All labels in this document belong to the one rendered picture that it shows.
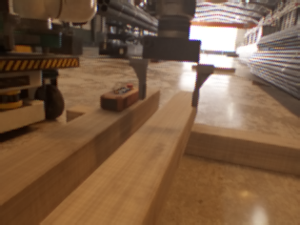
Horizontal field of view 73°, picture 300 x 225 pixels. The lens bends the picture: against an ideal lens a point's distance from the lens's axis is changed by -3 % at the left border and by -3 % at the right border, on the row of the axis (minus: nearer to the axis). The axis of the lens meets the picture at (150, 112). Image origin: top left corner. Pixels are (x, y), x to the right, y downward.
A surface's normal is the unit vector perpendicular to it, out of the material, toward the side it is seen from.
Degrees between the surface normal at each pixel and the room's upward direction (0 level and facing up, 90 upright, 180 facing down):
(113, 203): 0
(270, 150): 90
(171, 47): 90
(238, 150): 90
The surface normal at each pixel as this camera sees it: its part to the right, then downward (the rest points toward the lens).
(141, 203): 0.07, -0.96
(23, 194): 0.96, 0.14
